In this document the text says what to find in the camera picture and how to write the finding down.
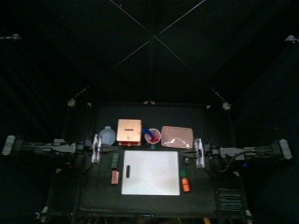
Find light wooden box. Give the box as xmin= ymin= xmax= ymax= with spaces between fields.
xmin=117 ymin=118 xmax=143 ymax=144

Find pink square plate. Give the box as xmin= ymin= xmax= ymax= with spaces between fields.
xmin=161 ymin=125 xmax=195 ymax=150

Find red front wooden drawer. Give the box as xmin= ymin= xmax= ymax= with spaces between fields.
xmin=118 ymin=141 xmax=142 ymax=147

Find red plastic cup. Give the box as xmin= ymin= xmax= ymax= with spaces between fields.
xmin=145 ymin=128 xmax=163 ymax=145

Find white text label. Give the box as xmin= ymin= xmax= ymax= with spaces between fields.
xmin=218 ymin=187 xmax=244 ymax=215

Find thin metal brace wire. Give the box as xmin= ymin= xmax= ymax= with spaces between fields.
xmin=109 ymin=0 xmax=229 ymax=105
xmin=71 ymin=0 xmax=207 ymax=102

